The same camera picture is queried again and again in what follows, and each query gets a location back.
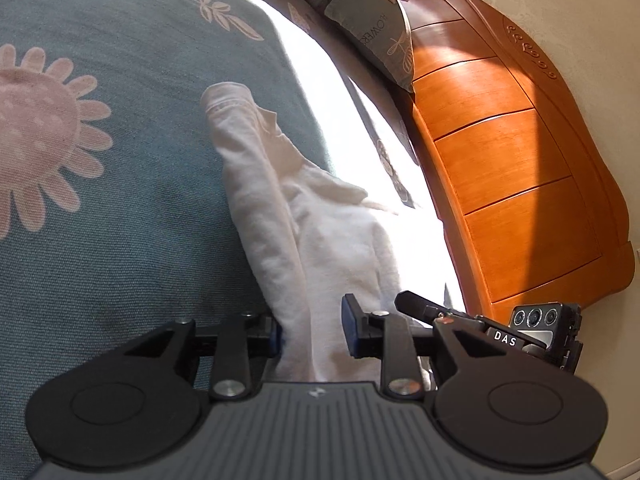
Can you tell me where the black DAS camera box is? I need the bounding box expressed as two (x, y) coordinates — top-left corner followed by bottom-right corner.
(509, 302), (582, 374)

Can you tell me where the orange wooden headboard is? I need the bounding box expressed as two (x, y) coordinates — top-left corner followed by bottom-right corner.
(398, 0), (634, 322)

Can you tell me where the teal floral bed sheet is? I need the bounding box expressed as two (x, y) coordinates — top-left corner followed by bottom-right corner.
(1, 0), (463, 479)

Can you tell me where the grey-green flower pillow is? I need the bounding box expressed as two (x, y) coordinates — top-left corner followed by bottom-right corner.
(324, 0), (414, 93)

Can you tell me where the white Remember Memory t-shirt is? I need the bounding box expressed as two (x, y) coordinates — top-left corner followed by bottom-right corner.
(201, 82), (422, 382)

